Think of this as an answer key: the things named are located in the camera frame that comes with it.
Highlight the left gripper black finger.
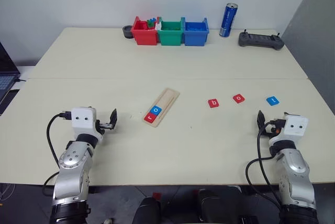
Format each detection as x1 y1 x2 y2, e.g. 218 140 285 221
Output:
109 108 118 131

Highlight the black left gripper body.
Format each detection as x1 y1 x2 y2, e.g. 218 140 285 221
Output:
94 119 114 133

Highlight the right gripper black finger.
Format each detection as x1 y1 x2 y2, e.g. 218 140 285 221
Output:
256 109 266 133

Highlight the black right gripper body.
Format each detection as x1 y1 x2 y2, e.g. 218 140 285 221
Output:
263 119 286 138

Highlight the red letter tile o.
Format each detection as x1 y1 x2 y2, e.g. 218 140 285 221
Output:
232 93 247 104

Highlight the red letter tile r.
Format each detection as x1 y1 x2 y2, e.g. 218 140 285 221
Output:
143 113 159 124

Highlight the blue letter tile o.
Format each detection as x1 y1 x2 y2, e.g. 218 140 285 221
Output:
149 105 164 116

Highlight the wooden letter tray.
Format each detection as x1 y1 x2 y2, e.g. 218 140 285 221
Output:
142 87 181 128

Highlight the blue letter tile t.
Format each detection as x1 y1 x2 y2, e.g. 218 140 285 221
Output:
265 95 280 106

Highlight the grey remote controller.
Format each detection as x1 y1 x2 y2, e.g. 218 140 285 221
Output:
238 29 285 51

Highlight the red plastic bin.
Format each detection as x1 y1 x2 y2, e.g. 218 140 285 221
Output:
131 16 161 46

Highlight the black round dish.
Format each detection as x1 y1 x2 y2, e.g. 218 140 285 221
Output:
122 25 136 39

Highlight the dark rounded shape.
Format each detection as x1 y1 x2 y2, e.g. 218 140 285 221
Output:
196 188 221 224
132 196 162 224

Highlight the green plastic bin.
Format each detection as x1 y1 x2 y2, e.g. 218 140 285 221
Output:
157 16 185 46

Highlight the blue plastic bin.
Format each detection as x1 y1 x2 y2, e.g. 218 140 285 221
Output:
182 17 210 47

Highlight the blue drink can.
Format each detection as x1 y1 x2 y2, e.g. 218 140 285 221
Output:
219 2 239 38

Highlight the dark laptop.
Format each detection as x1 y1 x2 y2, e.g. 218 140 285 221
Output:
0 41 21 104

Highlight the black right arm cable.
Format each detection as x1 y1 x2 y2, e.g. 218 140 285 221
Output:
245 118 286 209

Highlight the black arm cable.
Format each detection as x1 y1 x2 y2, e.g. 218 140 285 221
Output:
245 118 286 209
41 110 73 197

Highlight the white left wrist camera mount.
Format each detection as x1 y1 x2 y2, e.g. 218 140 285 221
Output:
71 107 104 144

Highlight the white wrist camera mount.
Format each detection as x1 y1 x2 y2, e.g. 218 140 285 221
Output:
269 114 310 145
71 107 104 144

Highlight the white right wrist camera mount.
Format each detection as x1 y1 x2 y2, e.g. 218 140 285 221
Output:
269 114 310 145

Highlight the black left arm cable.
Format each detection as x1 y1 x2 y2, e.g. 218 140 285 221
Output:
41 110 73 197

